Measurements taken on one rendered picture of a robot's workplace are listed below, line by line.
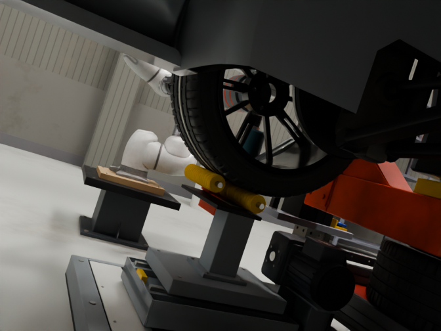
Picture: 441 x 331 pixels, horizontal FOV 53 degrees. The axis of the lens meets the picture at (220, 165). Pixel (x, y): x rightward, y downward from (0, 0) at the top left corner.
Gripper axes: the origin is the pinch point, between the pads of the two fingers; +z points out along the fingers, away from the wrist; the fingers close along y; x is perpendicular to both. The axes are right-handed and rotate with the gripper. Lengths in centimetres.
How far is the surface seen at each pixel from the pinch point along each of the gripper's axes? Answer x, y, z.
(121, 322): -75, 13, 55
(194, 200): -75, -127, -266
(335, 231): -39, -85, 9
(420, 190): -14, -61, 69
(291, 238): -43, -40, 42
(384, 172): -10, -63, 50
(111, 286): -75, 12, 29
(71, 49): 37, 32, -350
